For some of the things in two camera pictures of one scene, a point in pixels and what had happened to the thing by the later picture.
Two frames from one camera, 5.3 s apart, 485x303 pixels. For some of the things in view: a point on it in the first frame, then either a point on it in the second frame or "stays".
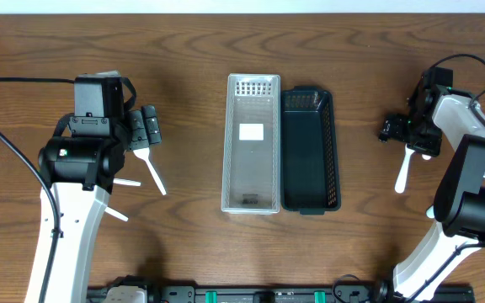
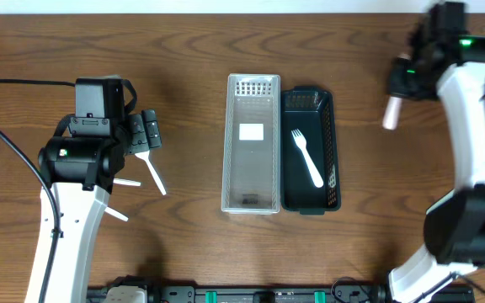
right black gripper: (397, 130) to (400, 82)
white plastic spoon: (143, 153) stays
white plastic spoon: (126, 182) stays
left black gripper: (144, 127) stays
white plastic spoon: (115, 213) stays
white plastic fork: (399, 184) to (301, 143)
